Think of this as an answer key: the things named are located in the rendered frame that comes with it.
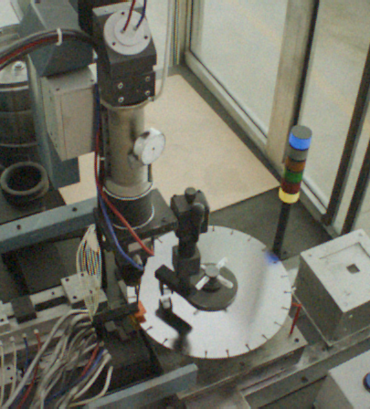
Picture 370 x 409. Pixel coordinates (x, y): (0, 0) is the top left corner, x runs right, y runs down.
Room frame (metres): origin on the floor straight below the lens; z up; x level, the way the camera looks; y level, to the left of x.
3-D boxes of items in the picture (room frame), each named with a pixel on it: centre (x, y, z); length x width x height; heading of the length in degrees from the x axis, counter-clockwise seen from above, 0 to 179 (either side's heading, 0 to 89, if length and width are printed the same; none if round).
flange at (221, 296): (0.75, -0.05, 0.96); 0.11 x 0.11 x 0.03
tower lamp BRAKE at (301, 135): (1.00, -0.23, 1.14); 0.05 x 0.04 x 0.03; 28
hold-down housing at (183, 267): (0.70, 0.00, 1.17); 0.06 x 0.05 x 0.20; 109
